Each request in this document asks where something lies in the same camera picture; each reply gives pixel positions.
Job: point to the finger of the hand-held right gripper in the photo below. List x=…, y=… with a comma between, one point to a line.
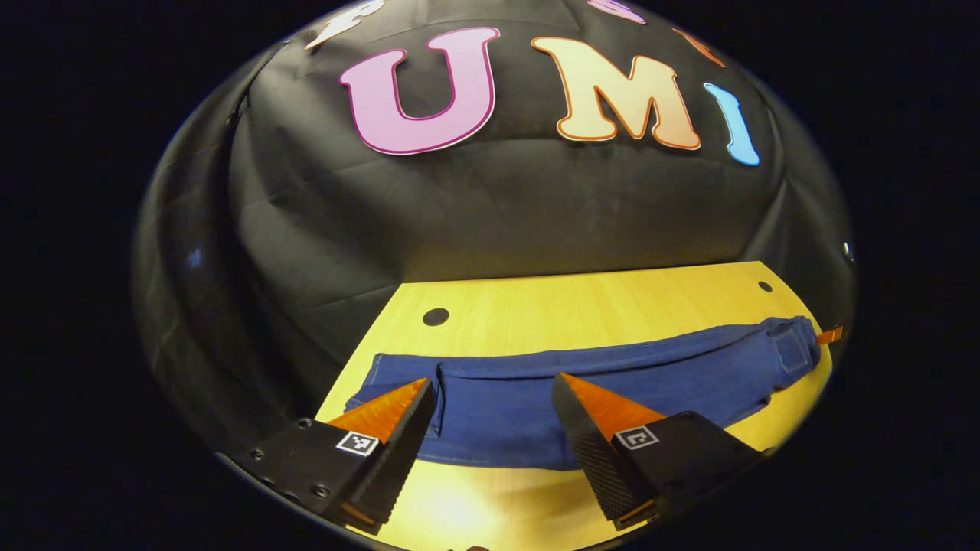
x=830, y=335

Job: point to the blue jeans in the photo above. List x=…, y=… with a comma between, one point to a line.
x=536, y=405

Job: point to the black backdrop cloth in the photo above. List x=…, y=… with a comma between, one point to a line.
x=459, y=214

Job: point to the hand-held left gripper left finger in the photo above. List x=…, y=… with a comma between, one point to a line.
x=398, y=451

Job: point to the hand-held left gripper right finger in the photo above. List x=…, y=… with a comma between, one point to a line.
x=589, y=451

